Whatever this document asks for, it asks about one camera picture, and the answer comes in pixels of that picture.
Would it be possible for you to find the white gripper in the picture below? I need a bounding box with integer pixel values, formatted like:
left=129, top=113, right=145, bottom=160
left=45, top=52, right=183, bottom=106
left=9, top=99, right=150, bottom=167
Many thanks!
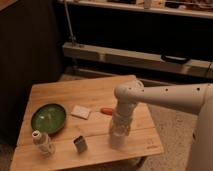
left=109, top=101, right=137, bottom=136

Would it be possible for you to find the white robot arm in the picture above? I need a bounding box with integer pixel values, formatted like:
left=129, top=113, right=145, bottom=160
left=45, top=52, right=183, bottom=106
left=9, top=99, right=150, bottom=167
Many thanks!
left=109, top=80, right=213, bottom=171

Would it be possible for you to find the white flat eraser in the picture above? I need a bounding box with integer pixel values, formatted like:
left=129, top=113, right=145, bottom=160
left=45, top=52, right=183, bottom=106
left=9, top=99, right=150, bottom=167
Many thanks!
left=71, top=105, right=91, bottom=119

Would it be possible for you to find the green ceramic bowl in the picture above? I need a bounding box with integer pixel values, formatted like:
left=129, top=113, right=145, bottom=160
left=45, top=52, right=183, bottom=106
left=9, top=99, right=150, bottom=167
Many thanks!
left=31, top=103, right=67, bottom=135

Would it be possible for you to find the orange carrot toy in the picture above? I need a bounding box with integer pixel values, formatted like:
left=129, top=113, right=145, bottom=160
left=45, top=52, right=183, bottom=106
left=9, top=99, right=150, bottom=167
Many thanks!
left=100, top=107, right=114, bottom=115

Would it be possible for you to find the small metal box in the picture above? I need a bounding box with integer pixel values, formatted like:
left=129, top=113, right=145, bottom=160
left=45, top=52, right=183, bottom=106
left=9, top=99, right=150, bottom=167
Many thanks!
left=73, top=136, right=88, bottom=154

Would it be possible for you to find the wooden table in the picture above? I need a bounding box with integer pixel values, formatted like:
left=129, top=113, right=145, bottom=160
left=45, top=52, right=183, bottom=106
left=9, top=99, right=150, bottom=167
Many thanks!
left=10, top=75, right=163, bottom=171

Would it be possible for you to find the low wooden bench shelf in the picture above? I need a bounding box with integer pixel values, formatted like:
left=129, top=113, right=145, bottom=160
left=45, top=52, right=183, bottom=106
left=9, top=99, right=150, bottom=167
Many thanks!
left=62, top=42, right=213, bottom=79

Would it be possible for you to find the white small bottle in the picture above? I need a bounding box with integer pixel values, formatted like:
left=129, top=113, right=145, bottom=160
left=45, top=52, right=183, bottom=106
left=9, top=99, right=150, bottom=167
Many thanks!
left=32, top=130, right=55, bottom=156

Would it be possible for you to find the metal pole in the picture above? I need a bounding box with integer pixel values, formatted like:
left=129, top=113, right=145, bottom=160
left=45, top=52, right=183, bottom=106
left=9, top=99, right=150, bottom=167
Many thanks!
left=63, top=0, right=76, bottom=45

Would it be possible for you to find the wooden wall shelf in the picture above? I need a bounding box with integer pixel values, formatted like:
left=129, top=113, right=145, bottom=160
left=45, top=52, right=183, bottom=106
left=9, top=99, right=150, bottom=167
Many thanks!
left=57, top=0, right=213, bottom=19

